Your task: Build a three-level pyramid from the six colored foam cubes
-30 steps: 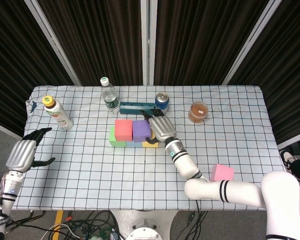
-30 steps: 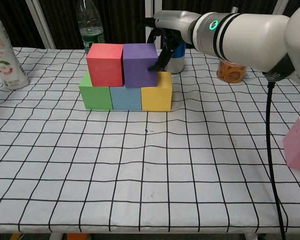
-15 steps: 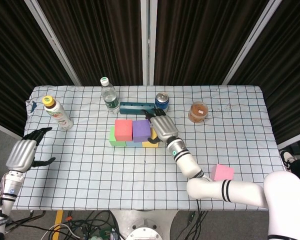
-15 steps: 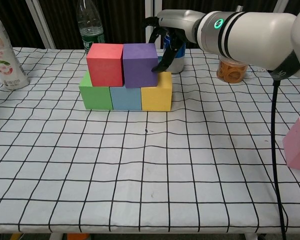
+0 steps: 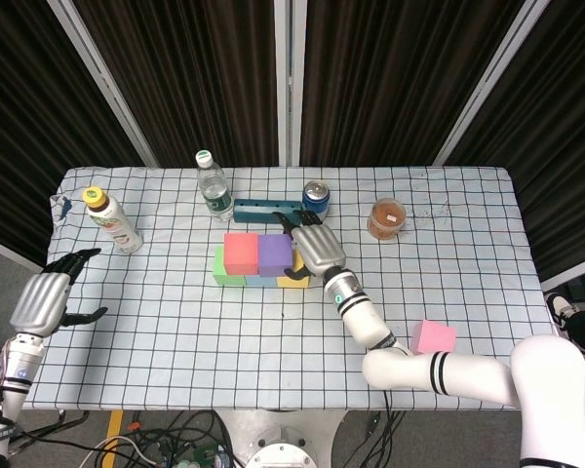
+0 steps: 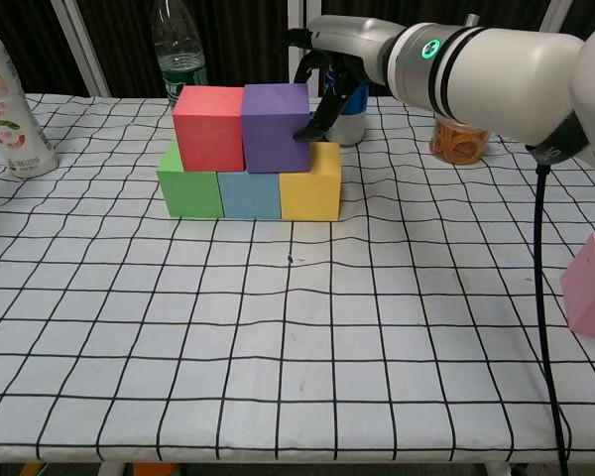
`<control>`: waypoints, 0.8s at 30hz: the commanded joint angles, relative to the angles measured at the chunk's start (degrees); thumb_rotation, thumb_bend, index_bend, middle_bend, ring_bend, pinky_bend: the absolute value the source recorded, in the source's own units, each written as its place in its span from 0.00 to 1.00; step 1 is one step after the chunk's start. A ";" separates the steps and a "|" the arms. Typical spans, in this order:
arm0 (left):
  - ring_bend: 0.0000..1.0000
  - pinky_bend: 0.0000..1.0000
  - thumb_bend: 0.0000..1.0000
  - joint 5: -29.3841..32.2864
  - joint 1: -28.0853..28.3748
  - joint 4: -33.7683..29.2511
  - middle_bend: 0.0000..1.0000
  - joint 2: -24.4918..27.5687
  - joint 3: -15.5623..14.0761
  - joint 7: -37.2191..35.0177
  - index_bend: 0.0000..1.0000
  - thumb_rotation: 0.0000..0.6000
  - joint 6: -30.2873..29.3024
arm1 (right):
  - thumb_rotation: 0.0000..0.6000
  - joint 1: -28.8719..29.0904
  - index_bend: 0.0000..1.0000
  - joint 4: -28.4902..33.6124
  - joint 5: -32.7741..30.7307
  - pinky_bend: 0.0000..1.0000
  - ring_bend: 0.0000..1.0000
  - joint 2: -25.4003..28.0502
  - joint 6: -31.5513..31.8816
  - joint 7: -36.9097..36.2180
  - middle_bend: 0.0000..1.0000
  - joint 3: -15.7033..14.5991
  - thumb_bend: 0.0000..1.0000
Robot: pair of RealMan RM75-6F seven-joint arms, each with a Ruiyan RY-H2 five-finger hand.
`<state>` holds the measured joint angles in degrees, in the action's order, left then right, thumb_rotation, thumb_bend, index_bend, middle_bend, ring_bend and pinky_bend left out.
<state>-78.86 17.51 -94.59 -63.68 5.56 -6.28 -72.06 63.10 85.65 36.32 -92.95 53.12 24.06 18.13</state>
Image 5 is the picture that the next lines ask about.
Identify black cables with green plug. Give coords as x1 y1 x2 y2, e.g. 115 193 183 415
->
360 410 410 468

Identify black cable tangle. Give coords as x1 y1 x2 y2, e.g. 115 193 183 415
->
126 409 238 468

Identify yellow foam cube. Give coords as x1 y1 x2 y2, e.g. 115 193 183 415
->
276 248 312 290

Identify dark pleated partition panel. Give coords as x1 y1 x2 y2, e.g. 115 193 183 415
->
299 0 524 168
443 0 585 282
0 0 145 267
72 0 280 168

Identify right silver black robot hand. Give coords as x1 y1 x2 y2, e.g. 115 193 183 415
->
271 210 348 283

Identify white cable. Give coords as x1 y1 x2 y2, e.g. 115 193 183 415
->
80 435 165 468

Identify green foam cube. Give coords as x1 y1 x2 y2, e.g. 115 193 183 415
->
213 245 248 288

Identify clear jar of rubber bands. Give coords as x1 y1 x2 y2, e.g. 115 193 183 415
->
367 197 408 241

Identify yellow floor tape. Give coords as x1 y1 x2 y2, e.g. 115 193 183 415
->
101 409 125 468

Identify purple foam cube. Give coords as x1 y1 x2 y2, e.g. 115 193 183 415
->
256 233 294 278

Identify red foam cube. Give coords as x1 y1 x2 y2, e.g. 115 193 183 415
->
222 232 260 276

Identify white partition frame post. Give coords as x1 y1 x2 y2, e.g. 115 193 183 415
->
46 0 160 168
433 0 552 167
272 0 307 167

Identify white partition base rail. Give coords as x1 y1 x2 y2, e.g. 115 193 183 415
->
0 232 45 270
540 253 585 287

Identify white drink bottle yellow cap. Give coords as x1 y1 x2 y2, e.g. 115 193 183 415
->
81 186 143 255

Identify blue soda can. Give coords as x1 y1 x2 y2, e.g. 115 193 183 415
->
301 179 332 224

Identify white black checkered tablecloth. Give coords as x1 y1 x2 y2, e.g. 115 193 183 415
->
21 165 569 411

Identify white black sneaker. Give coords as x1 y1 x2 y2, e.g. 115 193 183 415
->
545 292 585 350

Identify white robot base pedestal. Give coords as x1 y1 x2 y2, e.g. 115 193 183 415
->
214 408 348 468

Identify pink foam cube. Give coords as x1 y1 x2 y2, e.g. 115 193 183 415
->
409 319 457 356

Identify clear water bottle green label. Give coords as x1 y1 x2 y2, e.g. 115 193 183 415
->
195 149 236 221

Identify teal rectangular box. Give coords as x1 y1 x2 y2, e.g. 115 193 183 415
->
232 198 304 226

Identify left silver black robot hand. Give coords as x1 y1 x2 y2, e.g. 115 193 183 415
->
9 247 109 339

